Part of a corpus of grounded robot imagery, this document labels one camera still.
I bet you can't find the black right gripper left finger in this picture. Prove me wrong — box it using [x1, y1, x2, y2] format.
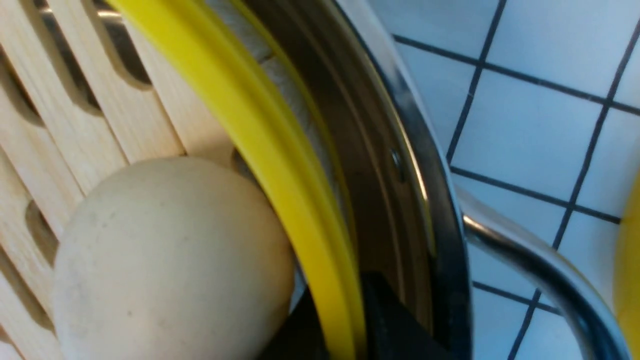
[258, 288, 330, 360]

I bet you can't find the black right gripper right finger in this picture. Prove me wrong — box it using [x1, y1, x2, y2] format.
[361, 272, 453, 360]

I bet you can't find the bamboo steamer basket yellow rim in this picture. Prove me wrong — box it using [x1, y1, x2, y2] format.
[0, 0, 368, 360]

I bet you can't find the white round bun upper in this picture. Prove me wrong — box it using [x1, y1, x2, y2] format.
[52, 157, 295, 360]

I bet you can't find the yellow banana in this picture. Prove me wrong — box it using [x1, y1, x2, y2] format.
[613, 174, 640, 360]

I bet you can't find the checkered white tablecloth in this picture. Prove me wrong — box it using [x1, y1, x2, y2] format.
[365, 0, 640, 360]

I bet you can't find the stainless steel two-handled pot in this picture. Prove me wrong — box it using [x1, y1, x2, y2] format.
[240, 0, 633, 360]

